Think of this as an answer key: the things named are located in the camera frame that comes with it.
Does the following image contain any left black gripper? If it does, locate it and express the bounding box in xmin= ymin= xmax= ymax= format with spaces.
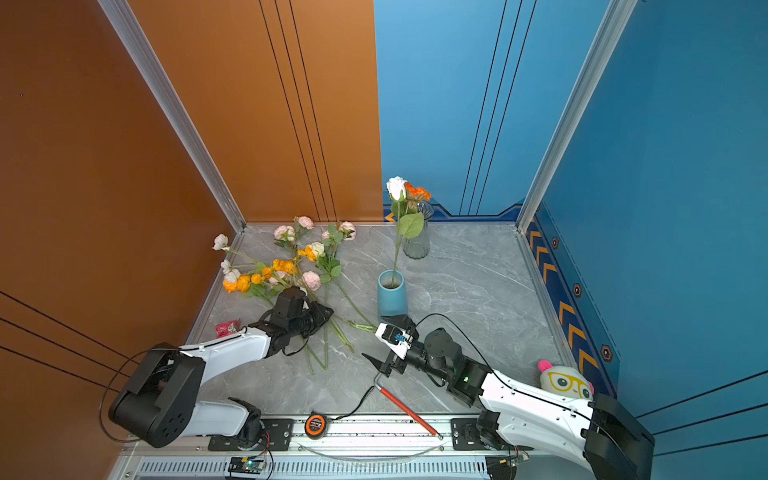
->
xmin=289 ymin=301 xmax=336 ymax=340

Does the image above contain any blue ceramic cylinder vase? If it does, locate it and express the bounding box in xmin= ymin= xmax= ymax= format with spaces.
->
xmin=377 ymin=270 xmax=408 ymax=317

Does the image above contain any orange gerbera flower stem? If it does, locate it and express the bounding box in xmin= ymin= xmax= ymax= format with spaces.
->
xmin=389 ymin=181 xmax=432 ymax=288

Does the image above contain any white rose flower stem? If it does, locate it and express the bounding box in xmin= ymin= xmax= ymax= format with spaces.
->
xmin=386 ymin=176 xmax=407 ymax=288

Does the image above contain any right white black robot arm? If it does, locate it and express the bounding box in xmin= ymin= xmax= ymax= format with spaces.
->
xmin=370 ymin=322 xmax=655 ymax=479

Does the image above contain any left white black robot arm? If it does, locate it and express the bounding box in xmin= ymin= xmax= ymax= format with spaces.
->
xmin=107 ymin=287 xmax=334 ymax=449

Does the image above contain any pile of artificial flowers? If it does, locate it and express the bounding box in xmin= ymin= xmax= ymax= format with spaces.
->
xmin=212 ymin=214 xmax=379 ymax=377

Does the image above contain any clear ribbed glass vase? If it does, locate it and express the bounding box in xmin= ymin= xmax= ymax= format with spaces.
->
xmin=403 ymin=201 xmax=434 ymax=260

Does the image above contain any pink candy wrapper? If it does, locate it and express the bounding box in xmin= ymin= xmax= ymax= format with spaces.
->
xmin=215 ymin=320 xmax=241 ymax=338

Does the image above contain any orange black tape measure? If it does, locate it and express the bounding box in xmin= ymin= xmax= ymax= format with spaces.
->
xmin=304 ymin=412 xmax=329 ymax=440

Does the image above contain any green circuit board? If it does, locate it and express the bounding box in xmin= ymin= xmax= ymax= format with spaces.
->
xmin=227 ymin=456 xmax=269 ymax=479

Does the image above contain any panda plush toy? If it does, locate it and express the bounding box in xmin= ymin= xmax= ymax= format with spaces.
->
xmin=538 ymin=360 xmax=595 ymax=400

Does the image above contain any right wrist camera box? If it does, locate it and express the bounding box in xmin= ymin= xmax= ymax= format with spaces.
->
xmin=375 ymin=314 xmax=418 ymax=358

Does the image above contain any red handled hammer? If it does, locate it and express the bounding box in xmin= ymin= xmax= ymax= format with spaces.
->
xmin=373 ymin=373 xmax=443 ymax=440

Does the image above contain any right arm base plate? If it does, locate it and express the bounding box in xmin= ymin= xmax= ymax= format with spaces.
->
xmin=450 ymin=417 xmax=533 ymax=454

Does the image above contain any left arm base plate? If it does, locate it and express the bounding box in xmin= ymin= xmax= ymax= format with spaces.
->
xmin=208 ymin=418 xmax=294 ymax=453

